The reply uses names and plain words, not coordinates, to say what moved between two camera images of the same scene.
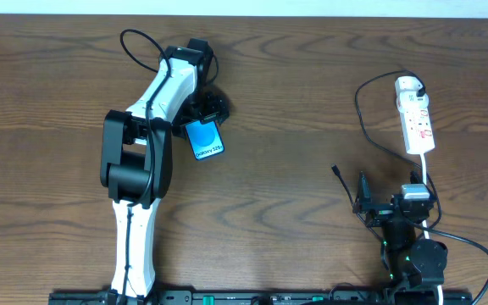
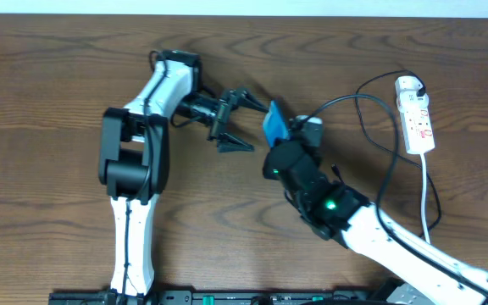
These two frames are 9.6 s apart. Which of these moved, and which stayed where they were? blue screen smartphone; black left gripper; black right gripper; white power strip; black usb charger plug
Moved: black right gripper; black left gripper; blue screen smartphone
Stayed: white power strip; black usb charger plug
